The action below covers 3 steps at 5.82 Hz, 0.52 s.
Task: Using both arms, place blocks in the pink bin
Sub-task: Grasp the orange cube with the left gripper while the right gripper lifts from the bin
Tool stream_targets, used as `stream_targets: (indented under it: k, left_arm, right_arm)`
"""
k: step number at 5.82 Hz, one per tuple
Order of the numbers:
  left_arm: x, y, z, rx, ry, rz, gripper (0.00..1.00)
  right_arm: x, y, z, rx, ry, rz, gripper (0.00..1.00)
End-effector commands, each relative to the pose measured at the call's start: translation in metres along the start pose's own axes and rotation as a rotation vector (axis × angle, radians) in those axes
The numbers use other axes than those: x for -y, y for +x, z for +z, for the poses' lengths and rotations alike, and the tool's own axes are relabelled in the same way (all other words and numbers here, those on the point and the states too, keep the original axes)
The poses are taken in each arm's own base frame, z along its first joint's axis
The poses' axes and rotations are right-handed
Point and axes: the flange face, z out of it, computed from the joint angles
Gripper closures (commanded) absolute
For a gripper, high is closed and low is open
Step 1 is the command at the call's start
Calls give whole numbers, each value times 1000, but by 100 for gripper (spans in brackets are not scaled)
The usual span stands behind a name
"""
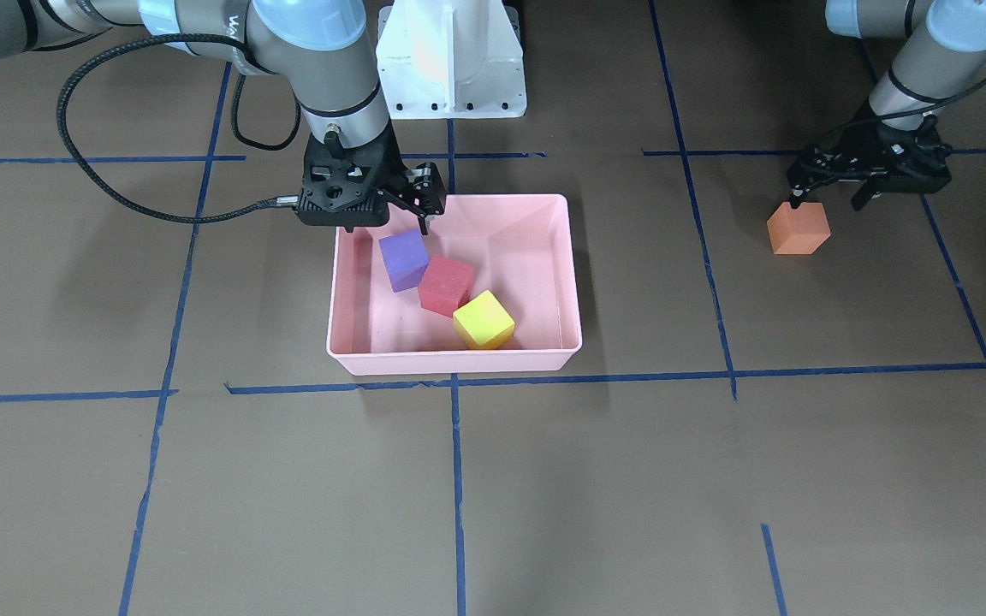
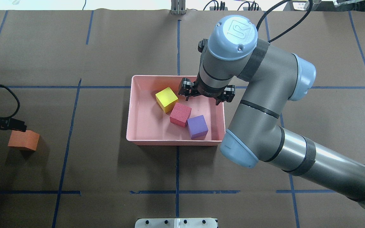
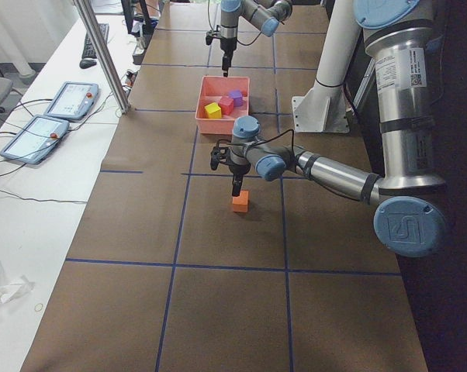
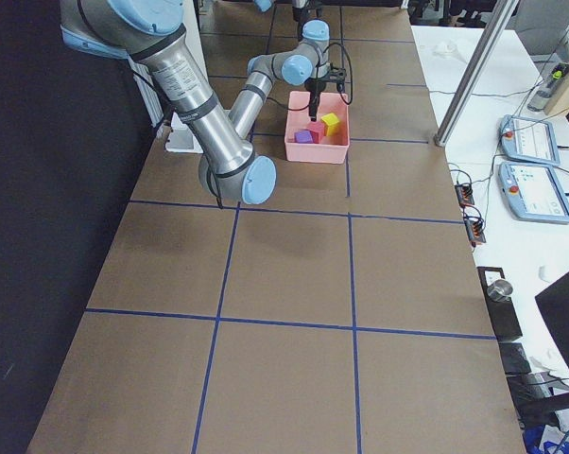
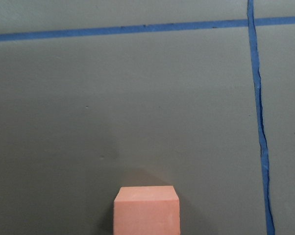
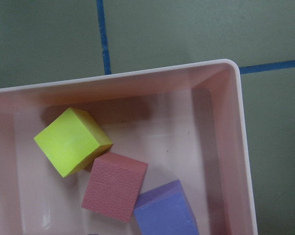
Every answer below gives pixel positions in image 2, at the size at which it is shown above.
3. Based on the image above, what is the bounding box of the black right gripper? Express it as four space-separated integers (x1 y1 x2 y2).
178 78 235 105

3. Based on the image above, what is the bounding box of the red foam block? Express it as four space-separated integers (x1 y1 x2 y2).
170 102 192 127

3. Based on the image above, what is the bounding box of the purple foam block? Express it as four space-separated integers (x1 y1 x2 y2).
187 115 208 140

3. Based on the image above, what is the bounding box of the yellow foam block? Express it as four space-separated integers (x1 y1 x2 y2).
155 87 179 113

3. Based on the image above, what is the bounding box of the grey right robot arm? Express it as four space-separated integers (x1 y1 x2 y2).
178 15 365 209

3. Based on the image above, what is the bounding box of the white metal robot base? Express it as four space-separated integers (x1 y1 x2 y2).
135 218 219 228

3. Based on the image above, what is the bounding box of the orange foam block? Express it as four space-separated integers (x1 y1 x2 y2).
8 130 40 151

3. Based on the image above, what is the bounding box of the grey metal post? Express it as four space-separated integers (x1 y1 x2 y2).
170 0 186 15

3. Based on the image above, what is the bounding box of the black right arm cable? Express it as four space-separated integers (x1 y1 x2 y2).
256 0 314 43

